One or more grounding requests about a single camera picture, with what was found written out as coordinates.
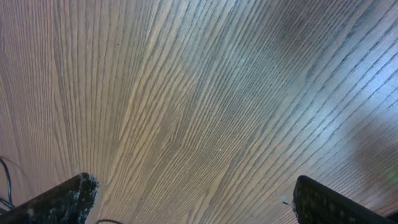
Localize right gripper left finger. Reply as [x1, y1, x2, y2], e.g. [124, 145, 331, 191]
[1, 172, 98, 224]

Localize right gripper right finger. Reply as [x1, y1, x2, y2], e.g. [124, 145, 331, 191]
[292, 175, 397, 224]

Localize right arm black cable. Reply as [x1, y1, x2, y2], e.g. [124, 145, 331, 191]
[0, 157, 15, 211]

